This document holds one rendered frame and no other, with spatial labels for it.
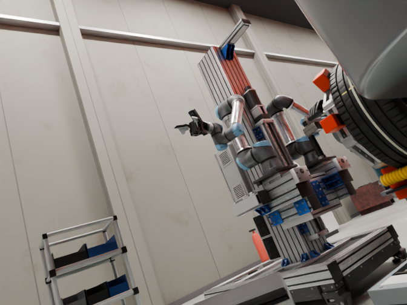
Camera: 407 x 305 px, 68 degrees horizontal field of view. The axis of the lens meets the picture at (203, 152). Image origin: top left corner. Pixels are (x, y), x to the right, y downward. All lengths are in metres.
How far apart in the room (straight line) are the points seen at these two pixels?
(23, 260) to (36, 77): 2.67
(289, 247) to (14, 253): 3.10
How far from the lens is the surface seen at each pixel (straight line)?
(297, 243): 2.26
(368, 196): 7.70
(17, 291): 4.19
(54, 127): 4.91
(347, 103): 1.57
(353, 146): 1.66
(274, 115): 2.63
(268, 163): 2.02
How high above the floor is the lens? 0.51
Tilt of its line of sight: 17 degrees up
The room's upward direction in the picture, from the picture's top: 22 degrees counter-clockwise
